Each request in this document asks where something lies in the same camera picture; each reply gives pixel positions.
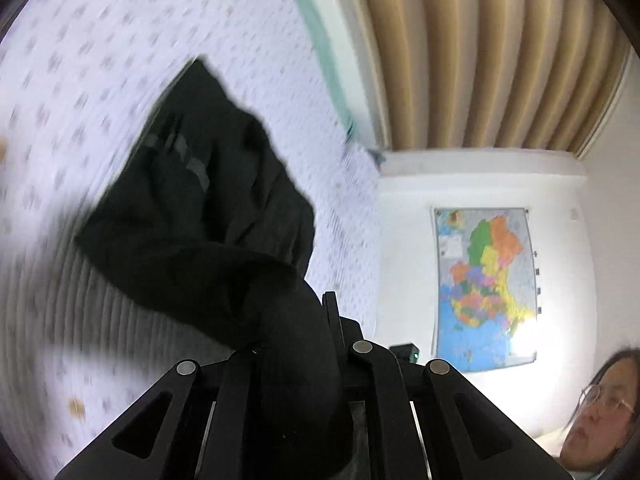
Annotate person's head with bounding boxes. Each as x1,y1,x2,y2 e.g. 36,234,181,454
559,347,640,476

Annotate small black device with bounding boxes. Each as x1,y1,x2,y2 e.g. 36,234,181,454
389,342,420,363

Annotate eyeglasses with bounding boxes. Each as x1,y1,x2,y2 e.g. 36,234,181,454
581,385,636,417

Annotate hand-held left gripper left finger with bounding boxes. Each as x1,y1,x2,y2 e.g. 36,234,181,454
54,347,262,480

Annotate brown striped curtain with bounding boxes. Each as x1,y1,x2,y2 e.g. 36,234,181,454
350,0,632,155

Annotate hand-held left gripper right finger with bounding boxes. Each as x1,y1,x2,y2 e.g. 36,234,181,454
322,291,574,480

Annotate black hooded jacket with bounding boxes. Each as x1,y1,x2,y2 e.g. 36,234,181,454
74,57,352,472

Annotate teal bed sheet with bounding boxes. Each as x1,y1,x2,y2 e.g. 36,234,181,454
277,0,387,162

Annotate colourful wall map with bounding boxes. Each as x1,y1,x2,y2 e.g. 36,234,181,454
431,206,541,374

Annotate white dotted quilt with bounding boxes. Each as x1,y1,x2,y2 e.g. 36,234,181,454
0,0,385,480

